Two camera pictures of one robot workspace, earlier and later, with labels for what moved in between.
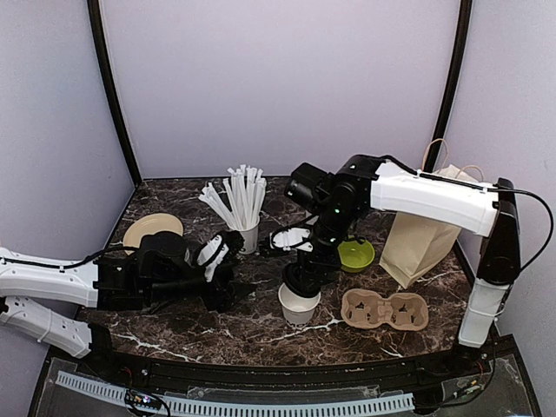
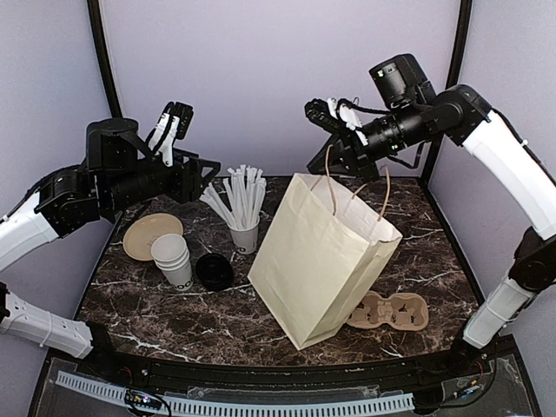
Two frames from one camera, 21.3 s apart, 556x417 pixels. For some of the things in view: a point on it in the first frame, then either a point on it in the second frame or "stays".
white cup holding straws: (250, 237) stays
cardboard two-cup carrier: (367, 309) stays
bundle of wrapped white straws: (244, 193) stays
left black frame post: (110, 86) stays
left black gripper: (219, 299) to (187, 184)
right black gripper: (319, 263) to (348, 158)
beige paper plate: (148, 224) stays
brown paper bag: (413, 244) to (318, 259)
